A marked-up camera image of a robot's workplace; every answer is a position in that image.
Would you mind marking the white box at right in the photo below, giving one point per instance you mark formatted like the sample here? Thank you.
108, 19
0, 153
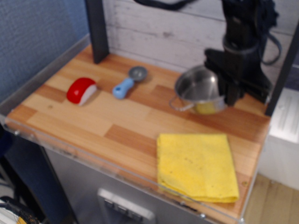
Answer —
279, 159

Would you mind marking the clear acrylic table guard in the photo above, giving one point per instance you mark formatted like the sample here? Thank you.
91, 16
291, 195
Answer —
111, 144

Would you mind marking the dark left vertical post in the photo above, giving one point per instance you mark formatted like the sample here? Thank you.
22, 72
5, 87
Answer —
97, 28

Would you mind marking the yellow towel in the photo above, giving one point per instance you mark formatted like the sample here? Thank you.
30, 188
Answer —
199, 166

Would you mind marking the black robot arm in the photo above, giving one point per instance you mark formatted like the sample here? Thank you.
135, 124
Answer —
247, 44

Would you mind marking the red and white toy cheese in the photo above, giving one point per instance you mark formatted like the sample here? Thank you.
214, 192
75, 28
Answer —
81, 90

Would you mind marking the blue grey ice cream scoop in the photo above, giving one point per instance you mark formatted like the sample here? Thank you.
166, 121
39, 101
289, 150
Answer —
135, 74

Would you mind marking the dark right vertical post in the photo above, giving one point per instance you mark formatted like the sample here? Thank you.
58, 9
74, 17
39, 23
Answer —
286, 69

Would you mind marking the metal pot with handles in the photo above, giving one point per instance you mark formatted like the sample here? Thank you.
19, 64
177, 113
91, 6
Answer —
197, 89

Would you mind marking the silver cabinet control panel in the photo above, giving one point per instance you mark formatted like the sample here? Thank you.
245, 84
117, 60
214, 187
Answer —
109, 201

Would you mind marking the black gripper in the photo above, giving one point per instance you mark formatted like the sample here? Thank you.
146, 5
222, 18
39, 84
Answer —
238, 73

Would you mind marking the dark vertical post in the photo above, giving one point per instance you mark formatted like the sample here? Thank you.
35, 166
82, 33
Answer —
97, 28
286, 69

